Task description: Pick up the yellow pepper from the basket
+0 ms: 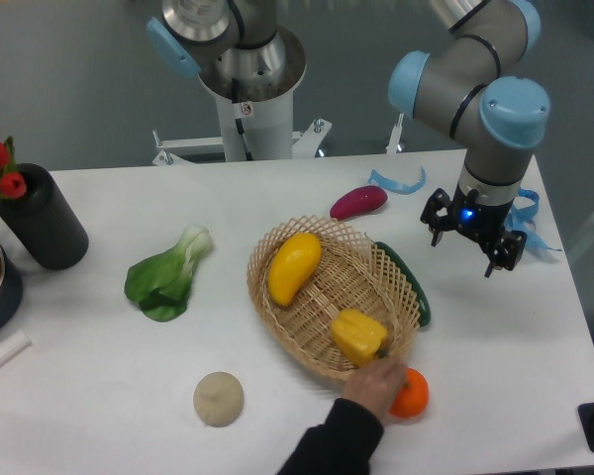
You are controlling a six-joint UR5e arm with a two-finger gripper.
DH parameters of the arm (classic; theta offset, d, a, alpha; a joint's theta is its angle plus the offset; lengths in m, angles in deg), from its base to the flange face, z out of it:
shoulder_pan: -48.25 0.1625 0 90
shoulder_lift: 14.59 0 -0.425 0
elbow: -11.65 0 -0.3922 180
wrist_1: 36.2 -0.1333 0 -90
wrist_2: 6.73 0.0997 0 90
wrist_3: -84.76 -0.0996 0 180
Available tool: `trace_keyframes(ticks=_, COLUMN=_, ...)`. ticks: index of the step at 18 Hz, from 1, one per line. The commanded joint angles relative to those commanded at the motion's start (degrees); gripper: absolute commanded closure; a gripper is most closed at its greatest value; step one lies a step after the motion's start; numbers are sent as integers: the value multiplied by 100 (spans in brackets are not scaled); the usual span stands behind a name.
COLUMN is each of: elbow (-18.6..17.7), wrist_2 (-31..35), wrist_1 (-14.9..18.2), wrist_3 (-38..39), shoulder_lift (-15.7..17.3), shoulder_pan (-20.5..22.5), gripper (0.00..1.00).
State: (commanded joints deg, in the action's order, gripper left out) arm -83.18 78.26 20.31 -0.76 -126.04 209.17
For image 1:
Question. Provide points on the blue ribbon strip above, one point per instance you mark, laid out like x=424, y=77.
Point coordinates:
x=395, y=186

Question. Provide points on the woven wicker basket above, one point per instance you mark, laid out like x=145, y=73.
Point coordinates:
x=353, y=274

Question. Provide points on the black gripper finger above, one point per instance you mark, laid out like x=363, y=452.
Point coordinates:
x=436, y=215
x=504, y=251

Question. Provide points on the beige steamed bun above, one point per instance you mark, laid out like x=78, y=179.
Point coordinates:
x=218, y=399

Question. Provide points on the yellow bell pepper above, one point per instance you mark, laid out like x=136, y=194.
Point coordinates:
x=358, y=336

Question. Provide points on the yellow mango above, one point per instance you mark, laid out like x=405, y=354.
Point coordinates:
x=293, y=264

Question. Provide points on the person's hand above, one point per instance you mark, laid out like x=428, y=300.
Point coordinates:
x=376, y=385

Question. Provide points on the white plastic bar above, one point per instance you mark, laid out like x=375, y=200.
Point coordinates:
x=13, y=345

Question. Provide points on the orange tangerine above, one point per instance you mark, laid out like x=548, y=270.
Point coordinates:
x=413, y=397

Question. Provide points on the purple sweet potato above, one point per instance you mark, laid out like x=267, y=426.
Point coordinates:
x=358, y=202

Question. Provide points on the green bok choy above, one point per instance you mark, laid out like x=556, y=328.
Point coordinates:
x=160, y=285

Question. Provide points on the black cylindrical vase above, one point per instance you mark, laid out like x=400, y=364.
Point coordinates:
x=44, y=222

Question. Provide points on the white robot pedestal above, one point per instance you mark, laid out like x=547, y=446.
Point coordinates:
x=253, y=92

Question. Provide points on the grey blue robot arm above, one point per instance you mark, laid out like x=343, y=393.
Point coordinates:
x=465, y=93

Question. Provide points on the blue crumpled ribbon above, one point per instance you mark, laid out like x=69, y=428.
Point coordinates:
x=521, y=218

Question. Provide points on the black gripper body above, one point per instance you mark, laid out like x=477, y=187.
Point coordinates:
x=484, y=224

